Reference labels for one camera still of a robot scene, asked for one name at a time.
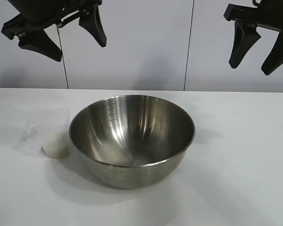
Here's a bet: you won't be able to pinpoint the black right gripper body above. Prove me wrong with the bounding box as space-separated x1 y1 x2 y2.
223 0 283 33

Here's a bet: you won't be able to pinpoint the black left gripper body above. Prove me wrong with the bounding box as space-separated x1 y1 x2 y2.
1 0 102 40

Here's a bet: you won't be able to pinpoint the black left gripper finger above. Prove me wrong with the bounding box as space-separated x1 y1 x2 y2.
78 4 108 48
17 29 63 62

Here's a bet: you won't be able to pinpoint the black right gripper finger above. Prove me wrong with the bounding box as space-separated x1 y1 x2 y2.
261 32 283 75
228 22 262 69

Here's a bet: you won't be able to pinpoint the clear plastic measuring cup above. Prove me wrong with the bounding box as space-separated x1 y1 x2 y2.
23 108 72 160

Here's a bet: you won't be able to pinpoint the white rice grains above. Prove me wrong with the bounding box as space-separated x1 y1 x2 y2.
42 131 71 160

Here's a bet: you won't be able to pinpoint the stainless steel mixing bowl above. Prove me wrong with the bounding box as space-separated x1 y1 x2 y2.
68 94 195 189

